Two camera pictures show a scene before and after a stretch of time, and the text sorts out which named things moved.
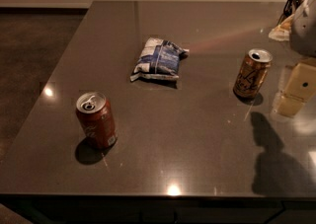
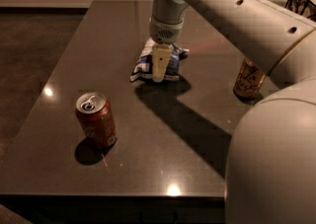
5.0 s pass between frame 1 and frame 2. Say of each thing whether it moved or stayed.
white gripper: moved
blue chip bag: stayed
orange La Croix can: stayed
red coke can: stayed
